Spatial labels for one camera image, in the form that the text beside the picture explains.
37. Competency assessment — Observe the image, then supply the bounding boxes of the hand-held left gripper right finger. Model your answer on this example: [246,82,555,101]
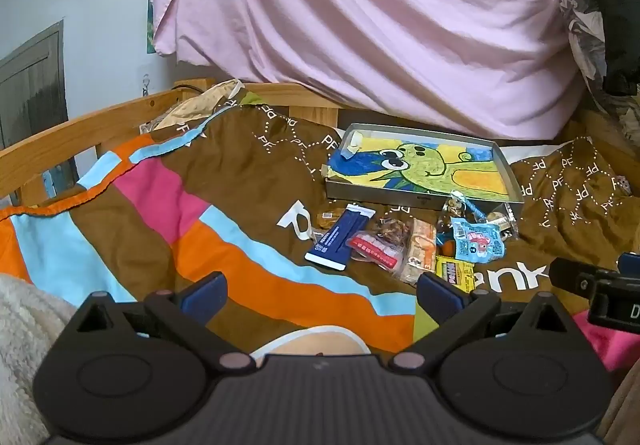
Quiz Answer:
[387,272,576,373]

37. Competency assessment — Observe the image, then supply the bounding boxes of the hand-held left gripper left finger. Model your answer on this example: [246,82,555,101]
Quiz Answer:
[65,271,256,373]

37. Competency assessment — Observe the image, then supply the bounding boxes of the yellow snack packet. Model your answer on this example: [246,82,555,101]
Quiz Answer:
[434,255,476,293]

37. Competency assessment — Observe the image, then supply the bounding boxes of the orange white wafer packet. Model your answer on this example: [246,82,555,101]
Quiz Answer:
[397,219,441,286]

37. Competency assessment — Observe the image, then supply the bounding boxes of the light blue snack packet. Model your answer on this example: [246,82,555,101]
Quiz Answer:
[450,217,506,262]

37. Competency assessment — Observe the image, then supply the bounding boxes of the brown nut snack packet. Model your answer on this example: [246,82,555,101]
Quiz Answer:
[367,217,413,246]

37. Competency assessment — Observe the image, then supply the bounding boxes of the red-label clear snack packet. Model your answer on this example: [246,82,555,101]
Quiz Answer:
[346,231,406,271]

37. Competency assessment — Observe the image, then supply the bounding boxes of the round cookie black-label packet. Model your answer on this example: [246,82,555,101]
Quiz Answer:
[485,205,521,241]

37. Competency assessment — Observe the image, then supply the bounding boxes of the gold coin candy bag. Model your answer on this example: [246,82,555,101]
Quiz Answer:
[437,192,488,231]

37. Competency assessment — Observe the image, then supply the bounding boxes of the dark blue snack packet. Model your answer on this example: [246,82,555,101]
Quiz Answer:
[305,205,376,272]

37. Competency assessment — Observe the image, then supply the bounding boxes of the grey shallow tray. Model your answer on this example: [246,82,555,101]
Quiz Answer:
[324,123,525,212]

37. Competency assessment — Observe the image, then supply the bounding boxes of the round cookie orange-label packet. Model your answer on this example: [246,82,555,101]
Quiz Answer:
[315,207,348,231]

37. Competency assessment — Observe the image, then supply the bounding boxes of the brown multicolour printed blanket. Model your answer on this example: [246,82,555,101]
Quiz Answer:
[0,92,640,371]

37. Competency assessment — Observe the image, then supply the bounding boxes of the dinosaur crayon drawing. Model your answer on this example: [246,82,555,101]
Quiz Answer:
[332,135,513,200]

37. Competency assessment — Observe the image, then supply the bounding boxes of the white fluffy blanket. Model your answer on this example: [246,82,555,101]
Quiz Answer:
[0,275,81,445]

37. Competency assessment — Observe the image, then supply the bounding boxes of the beige cloth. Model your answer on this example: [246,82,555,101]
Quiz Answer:
[140,80,246,133]

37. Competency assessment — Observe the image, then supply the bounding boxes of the floral grey cloth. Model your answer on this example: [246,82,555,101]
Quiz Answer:
[542,0,640,146]

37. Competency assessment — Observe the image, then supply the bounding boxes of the black garment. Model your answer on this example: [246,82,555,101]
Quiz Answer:
[580,0,640,96]

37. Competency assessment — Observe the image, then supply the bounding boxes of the grey door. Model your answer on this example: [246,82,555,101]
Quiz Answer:
[0,20,78,206]

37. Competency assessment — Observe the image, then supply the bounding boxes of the pink bed sheet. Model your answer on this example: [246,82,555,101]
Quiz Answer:
[147,0,608,140]

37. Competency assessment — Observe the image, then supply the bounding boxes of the wooden bed frame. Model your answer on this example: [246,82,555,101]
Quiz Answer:
[0,77,346,206]

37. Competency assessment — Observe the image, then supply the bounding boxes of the wall poster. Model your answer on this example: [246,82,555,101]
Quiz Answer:
[145,0,158,54]

